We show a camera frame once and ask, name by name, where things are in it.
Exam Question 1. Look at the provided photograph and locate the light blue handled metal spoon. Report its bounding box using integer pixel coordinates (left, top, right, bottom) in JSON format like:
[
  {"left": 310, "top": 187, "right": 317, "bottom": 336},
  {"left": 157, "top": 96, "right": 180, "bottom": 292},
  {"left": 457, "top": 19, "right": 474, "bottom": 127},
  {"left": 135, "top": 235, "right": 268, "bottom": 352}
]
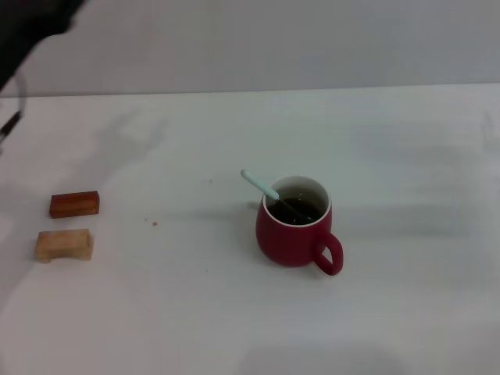
[{"left": 240, "top": 168, "right": 313, "bottom": 226}]

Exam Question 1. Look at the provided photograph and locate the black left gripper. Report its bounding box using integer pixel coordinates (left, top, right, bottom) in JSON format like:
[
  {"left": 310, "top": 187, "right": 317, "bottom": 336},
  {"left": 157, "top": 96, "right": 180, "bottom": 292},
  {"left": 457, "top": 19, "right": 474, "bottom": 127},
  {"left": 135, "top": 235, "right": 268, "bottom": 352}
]
[{"left": 0, "top": 0, "right": 85, "bottom": 95}]

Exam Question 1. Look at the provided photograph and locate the dark reddish wooden block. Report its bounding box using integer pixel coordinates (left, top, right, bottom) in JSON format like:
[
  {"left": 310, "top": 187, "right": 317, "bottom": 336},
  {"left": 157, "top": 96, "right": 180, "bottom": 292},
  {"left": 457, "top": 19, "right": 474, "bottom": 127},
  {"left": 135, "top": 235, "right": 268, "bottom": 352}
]
[{"left": 49, "top": 190, "right": 101, "bottom": 219}]

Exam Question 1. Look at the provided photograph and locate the dark coffee liquid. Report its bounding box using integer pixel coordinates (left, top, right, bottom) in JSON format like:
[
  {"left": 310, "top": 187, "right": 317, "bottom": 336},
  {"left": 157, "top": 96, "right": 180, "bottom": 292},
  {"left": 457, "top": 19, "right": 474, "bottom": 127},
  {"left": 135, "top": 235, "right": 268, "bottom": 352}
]
[{"left": 268, "top": 197, "right": 326, "bottom": 227}]

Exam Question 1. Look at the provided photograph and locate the left arm cable with plug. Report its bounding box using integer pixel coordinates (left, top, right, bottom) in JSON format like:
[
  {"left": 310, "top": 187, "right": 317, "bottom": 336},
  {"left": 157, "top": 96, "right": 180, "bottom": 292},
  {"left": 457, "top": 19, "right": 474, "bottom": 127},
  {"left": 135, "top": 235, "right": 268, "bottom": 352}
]
[{"left": 0, "top": 73, "right": 29, "bottom": 154}]

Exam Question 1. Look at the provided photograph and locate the light wooden block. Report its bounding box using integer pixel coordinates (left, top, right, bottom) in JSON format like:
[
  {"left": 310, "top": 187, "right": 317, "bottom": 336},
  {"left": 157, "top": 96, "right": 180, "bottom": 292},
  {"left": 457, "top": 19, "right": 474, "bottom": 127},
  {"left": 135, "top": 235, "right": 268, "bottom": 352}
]
[{"left": 35, "top": 229, "right": 95, "bottom": 263}]

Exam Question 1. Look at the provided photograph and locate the red ceramic mug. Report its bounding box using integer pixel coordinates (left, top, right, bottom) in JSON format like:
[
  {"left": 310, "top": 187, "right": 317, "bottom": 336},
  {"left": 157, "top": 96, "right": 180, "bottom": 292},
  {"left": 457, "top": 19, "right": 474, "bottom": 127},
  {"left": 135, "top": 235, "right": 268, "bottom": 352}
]
[{"left": 255, "top": 174, "right": 345, "bottom": 277}]

